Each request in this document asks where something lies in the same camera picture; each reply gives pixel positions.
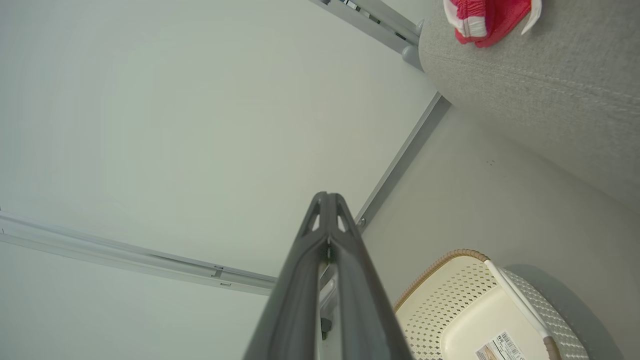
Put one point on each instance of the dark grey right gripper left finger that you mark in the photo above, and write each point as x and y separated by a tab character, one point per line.
295	300

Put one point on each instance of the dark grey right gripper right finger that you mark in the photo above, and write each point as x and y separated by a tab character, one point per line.
362	310

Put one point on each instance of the red and white garment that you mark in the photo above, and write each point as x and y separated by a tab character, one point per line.
492	20

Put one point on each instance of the cream perforated laundry basket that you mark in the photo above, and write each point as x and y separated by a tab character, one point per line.
450	310

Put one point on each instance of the white barcode label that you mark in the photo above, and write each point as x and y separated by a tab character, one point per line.
502	347

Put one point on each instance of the grey fabric sofa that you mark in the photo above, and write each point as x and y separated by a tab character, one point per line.
550	90

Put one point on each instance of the grey partition bottom rail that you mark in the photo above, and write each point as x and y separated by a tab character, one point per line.
400	160

